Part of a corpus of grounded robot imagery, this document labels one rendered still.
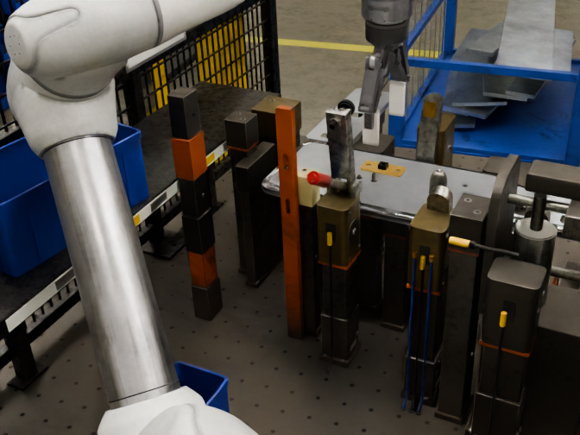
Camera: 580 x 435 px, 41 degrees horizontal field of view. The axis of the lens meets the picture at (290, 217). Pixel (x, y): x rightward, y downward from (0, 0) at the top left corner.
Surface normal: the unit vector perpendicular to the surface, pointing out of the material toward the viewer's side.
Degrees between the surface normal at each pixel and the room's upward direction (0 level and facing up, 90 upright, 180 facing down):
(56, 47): 87
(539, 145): 0
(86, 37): 84
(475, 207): 0
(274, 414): 0
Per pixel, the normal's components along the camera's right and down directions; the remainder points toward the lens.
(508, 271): -0.04, -0.85
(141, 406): -0.15, -0.73
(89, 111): 0.62, 0.03
